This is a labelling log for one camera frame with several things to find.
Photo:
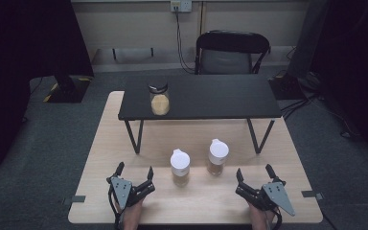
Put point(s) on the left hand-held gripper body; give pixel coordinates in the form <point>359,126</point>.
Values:
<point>121,190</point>

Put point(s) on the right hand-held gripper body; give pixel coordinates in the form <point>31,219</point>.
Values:
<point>278,195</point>

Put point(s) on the white-lidded jar brown spice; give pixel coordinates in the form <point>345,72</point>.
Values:
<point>218,153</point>

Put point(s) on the white-lidded jar yellow spice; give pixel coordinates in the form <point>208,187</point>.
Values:
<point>180,164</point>

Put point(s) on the black-lidded glass jar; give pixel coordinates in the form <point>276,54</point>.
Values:
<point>159,99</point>

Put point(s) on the black shelf riser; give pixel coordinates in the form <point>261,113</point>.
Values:
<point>211,96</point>

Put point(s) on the person's left hand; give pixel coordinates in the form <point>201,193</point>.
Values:
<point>133,214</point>

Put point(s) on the person's right hand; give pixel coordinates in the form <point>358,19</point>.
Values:
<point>260,218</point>

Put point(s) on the grey tape strip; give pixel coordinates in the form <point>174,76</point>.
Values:
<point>310,194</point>
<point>75,199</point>

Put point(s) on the black floor equipment box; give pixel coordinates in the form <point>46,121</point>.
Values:
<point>286,87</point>

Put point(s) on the black stand base yellow tape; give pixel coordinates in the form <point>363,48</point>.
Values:
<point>68,89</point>

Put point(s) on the black folding chair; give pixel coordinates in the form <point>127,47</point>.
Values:
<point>231,48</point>

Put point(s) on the black curtain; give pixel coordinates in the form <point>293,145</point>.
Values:
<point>357,64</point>
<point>19,64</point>

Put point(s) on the white wall socket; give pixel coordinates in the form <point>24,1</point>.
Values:
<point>181,5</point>

